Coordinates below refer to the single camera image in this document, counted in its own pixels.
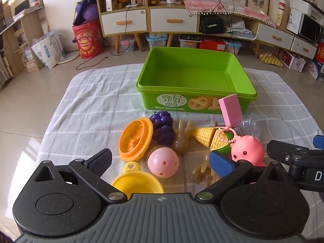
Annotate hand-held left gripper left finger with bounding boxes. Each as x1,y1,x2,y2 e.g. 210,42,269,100
33,148,128,204

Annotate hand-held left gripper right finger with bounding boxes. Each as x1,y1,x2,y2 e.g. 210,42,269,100
195,150,288,204

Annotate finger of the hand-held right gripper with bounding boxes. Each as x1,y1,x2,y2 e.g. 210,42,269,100
267,139,324,163
313,135,324,150

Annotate toy corn half green husk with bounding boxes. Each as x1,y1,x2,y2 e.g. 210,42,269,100
210,129,234,155

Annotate brown rubber hand toy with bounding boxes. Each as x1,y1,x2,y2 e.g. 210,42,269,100
172,120,196,155
191,154,223,186

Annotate pink octopus toy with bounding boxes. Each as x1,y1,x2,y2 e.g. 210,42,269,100
215,124,267,167

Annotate yellow toy corn tip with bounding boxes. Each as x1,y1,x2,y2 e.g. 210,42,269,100
194,127,217,148

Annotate clear plastic case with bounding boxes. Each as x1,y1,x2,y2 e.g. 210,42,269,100
238,111,261,138

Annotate yellow toy cup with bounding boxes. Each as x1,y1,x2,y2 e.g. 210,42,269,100
111,162,164,199

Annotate pink rectangular block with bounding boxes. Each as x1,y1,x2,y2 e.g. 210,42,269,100
218,94,244,127

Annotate pink ball with holes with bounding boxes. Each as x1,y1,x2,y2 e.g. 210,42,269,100
147,147,180,178

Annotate green plastic box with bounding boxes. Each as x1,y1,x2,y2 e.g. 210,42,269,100
136,47,258,113

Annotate grey checked tablecloth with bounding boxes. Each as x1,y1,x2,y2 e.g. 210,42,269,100
37,63,324,233

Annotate purple toy grapes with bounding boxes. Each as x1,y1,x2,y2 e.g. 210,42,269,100
149,111,175,146

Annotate red and white box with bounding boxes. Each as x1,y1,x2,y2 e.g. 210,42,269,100
277,48,307,71

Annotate yellow egg tray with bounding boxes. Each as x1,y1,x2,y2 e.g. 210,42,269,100
259,51,283,67

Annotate microwave oven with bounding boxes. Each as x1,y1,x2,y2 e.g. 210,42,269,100
297,13,324,45

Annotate red printed bucket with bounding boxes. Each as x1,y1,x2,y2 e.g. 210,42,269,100
72,20,103,59

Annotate white shopping bag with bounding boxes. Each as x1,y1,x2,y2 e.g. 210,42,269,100
31,30,65,69

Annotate red cardboard box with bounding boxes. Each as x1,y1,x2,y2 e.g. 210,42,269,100
198,36,227,50

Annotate curved wooden side cabinet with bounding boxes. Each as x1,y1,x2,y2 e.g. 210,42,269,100
197,5,319,59

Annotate clear storage box blue lid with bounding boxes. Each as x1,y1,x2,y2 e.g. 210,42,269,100
145,33,169,50

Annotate black bag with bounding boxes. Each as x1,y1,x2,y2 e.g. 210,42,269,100
200,15,225,34

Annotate red hanging decoration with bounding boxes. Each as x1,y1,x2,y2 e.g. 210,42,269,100
278,0,288,26

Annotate purple plush toy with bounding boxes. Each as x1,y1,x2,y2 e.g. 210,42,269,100
73,0,98,26

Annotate wooden bookshelf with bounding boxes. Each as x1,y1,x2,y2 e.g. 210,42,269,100
0,0,50,76

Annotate wooden shelf cabinet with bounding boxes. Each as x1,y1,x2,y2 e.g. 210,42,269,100
94,0,200,53

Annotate pink fringed cloth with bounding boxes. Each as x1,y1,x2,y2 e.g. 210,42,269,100
183,0,277,27

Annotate white drawer orange handle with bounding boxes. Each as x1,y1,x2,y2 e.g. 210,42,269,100
101,10,147,36
150,8,198,33
291,38,317,59
256,23,294,50

